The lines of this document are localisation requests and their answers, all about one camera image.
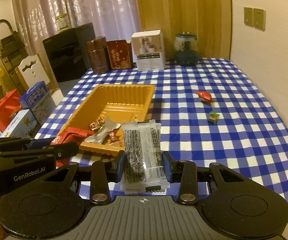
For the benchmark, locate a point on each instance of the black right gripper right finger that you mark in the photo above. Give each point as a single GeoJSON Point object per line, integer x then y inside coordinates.
{"type": "Point", "coordinates": [219, 203]}

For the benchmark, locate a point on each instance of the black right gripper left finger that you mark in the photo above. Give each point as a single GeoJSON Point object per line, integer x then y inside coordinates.
{"type": "Point", "coordinates": [55, 204]}

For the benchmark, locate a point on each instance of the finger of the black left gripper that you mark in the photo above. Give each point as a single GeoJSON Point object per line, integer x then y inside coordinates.
{"type": "Point", "coordinates": [9, 144]}
{"type": "Point", "coordinates": [57, 152]}

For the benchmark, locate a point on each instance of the red snack packet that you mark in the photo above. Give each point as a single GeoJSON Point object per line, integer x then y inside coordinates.
{"type": "Point", "coordinates": [71, 134]}

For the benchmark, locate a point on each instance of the dark patterned candy packet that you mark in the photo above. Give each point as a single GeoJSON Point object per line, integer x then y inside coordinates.
{"type": "Point", "coordinates": [96, 125]}

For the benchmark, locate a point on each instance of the green candy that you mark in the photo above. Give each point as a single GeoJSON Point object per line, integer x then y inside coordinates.
{"type": "Point", "coordinates": [213, 117]}

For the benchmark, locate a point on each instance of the clear seaweed snack packet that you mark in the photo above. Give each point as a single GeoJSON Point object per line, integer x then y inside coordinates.
{"type": "Point", "coordinates": [144, 169]}

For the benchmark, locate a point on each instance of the red candy packet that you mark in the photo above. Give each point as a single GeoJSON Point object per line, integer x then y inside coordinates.
{"type": "Point", "coordinates": [204, 96]}

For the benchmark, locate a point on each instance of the light blue box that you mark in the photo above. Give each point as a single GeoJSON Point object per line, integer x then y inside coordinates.
{"type": "Point", "coordinates": [23, 125]}

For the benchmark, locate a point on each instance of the red gift bag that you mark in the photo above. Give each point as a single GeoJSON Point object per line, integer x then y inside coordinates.
{"type": "Point", "coordinates": [9, 105]}

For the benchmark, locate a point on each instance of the blue milk carton box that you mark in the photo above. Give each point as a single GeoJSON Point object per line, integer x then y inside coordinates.
{"type": "Point", "coordinates": [39, 101]}

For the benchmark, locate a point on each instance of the white wooden chair back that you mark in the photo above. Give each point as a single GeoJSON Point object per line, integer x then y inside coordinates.
{"type": "Point", "coordinates": [32, 70]}

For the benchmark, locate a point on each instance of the orange plastic tray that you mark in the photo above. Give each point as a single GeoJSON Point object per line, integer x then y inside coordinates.
{"type": "Point", "coordinates": [120, 103]}

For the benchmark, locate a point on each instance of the folded dark trolley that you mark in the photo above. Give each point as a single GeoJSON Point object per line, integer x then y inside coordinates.
{"type": "Point", "coordinates": [12, 52]}

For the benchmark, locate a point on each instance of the blue white checkered tablecloth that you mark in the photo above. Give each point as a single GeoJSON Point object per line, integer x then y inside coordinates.
{"type": "Point", "coordinates": [208, 113]}

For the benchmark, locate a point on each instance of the black cabinet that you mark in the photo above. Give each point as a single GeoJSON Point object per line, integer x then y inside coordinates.
{"type": "Point", "coordinates": [67, 52]}

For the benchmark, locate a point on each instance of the brown cylindrical canister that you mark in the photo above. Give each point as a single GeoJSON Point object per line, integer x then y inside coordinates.
{"type": "Point", "coordinates": [98, 55]}

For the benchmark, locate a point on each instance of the dark red gift box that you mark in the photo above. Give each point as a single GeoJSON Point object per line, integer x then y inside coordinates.
{"type": "Point", "coordinates": [120, 54]}

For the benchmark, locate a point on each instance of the small glass jar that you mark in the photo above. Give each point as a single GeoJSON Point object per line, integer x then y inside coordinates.
{"type": "Point", "coordinates": [62, 22]}

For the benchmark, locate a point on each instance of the white product box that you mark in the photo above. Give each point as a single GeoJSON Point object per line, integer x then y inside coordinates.
{"type": "Point", "coordinates": [149, 51]}

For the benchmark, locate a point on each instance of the pink curtain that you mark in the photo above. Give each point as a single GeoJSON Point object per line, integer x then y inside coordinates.
{"type": "Point", "coordinates": [35, 19]}

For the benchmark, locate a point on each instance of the green glass jar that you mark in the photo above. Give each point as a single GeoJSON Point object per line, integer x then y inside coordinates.
{"type": "Point", "coordinates": [186, 49]}

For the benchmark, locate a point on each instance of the wall socket plate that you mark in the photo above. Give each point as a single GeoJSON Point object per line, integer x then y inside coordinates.
{"type": "Point", "coordinates": [248, 16]}

